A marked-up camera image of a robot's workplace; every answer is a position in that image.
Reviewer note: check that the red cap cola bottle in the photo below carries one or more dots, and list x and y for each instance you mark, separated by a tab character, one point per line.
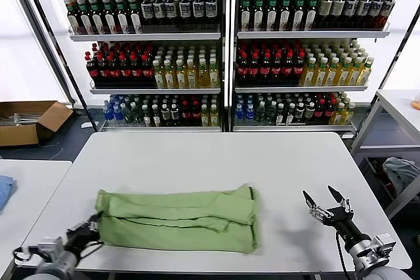
287	70
276	70
136	71
254	70
92	71
329	112
320	112
196	115
148	71
125	71
243	70
103	71
265	70
186	115
114	71
298	70

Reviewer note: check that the green polo shirt with print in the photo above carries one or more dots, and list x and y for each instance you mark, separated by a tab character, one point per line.
177	221

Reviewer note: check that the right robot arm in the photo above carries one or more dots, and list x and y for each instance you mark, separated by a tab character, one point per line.
361	253

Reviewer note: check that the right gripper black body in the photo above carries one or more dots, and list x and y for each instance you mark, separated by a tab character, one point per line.
344	224

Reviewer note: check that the small orange item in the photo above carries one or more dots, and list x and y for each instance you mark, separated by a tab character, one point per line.
416	104

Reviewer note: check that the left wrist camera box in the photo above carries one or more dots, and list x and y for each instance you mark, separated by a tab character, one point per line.
49	245

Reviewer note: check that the black metal pole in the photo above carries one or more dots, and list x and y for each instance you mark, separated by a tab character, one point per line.
392	63
58	47

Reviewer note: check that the open cardboard box with parts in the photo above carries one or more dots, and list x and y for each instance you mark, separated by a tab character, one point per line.
19	135

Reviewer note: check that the grey blue crumpled cloth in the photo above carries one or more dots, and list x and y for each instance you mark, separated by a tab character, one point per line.
402	172

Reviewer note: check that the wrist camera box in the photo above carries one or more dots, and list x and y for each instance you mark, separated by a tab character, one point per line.
49	245
384	244

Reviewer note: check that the grey metal shelf unit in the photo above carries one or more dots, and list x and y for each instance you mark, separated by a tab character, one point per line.
311	34
147	36

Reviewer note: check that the white frame side table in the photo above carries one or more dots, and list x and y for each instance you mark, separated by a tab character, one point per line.
400	96

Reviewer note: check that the clear bagged metal parts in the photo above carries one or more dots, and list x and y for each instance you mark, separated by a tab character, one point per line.
19	119

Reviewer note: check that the beige label dark drink bottle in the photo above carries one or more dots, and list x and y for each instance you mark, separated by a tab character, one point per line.
324	9
337	9

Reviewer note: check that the white cap dark drink bottle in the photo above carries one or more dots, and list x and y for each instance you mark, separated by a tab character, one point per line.
146	117
157	117
290	116
299	112
165	114
309	112
175	114
280	116

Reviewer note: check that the blue folded cloth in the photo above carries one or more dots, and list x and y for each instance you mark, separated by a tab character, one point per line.
5	191

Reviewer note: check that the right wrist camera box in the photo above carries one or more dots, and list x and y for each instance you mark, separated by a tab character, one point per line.
384	244

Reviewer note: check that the white paper scrap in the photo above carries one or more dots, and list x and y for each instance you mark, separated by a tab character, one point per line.
87	126

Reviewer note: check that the blue water bottle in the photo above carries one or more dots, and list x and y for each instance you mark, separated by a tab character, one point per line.
239	113
250	113
109	114
118	115

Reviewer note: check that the clear green water bottle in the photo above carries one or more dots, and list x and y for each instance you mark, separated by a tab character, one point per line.
136	115
128	115
271	114
260	114

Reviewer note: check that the green cap yellow juice bottle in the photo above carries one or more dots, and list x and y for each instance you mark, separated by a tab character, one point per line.
343	74
365	73
169	76
192	76
308	75
320	75
203	76
214	116
349	114
180	76
331	75
214	76
338	116
159	76
354	74
205	117

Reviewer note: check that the white label dark drink bottle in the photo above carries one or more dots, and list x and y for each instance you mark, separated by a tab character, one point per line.
388	9
350	9
198	10
147	11
184	10
159	11
211	10
376	9
363	9
171	10

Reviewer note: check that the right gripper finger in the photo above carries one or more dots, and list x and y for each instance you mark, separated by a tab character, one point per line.
345	206
316	213

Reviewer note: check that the green cap dark tea bottle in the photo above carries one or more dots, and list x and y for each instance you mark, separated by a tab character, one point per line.
311	14
285	14
85	16
110	16
259	14
73	16
245	14
298	14
134	15
122	15
272	14
97	16

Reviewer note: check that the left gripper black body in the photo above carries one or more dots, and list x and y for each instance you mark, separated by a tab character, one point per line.
82	237

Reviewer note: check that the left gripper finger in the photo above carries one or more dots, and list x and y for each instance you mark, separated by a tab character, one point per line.
92	219
98	225

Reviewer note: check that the grey window mullion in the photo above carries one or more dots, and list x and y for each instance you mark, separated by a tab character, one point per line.
39	31

